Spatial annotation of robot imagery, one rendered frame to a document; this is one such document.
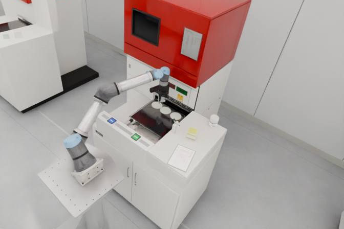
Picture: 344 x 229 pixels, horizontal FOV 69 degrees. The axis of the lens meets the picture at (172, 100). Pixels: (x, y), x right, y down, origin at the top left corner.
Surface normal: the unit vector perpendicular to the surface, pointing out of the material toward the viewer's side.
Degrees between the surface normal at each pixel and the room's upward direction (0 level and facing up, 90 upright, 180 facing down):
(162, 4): 90
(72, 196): 0
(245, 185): 0
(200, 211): 0
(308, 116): 90
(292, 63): 90
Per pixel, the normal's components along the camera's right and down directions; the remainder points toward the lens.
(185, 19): -0.59, 0.44
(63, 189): 0.12, -0.78
